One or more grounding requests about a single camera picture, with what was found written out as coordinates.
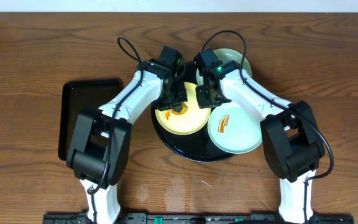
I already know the yellow plate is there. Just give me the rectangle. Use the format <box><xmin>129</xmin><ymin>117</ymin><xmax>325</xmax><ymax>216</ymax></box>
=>
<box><xmin>155</xmin><ymin>82</ymin><xmax>211</xmax><ymax>135</ymax></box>

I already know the green plate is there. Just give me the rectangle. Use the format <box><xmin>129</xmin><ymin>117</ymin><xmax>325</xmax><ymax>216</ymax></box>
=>
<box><xmin>208</xmin><ymin>101</ymin><xmax>262</xmax><ymax>154</ymax></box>
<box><xmin>196</xmin><ymin>49</ymin><xmax>252</xmax><ymax>85</ymax></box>

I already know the orange sponge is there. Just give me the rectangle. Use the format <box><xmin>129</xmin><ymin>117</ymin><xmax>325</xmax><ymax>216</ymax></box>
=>
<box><xmin>170</xmin><ymin>102</ymin><xmax>188</xmax><ymax>115</ymax></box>

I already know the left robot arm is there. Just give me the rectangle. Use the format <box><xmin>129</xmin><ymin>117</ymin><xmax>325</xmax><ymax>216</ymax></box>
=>
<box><xmin>66</xmin><ymin>46</ymin><xmax>187</xmax><ymax>223</ymax></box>

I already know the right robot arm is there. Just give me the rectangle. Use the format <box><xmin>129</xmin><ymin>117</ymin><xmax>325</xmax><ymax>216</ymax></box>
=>
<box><xmin>194</xmin><ymin>49</ymin><xmax>332</xmax><ymax>223</ymax></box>

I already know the rectangular black tray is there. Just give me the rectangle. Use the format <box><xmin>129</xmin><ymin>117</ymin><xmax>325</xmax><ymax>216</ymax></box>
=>
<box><xmin>58</xmin><ymin>78</ymin><xmax>124</xmax><ymax>161</ymax></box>

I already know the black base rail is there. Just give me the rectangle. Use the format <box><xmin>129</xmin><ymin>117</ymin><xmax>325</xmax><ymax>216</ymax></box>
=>
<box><xmin>42</xmin><ymin>213</ymin><xmax>355</xmax><ymax>224</ymax></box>

